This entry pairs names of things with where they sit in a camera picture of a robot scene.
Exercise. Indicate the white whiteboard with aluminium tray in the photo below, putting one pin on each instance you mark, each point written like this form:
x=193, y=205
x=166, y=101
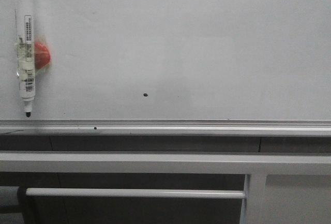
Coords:
x=174, y=67

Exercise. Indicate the white metal whiteboard stand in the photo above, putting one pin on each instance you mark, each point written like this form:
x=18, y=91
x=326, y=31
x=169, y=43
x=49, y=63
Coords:
x=256, y=167

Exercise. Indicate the white horizontal stand rod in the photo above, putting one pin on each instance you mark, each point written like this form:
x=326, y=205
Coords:
x=148, y=193

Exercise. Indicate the grey foam padded bar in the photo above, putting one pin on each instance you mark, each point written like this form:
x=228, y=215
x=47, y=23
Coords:
x=11, y=195

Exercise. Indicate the white black whiteboard marker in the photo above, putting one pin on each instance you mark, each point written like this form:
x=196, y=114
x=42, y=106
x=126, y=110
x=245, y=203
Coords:
x=26, y=71

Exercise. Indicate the red round magnet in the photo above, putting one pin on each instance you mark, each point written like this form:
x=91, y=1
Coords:
x=42, y=55

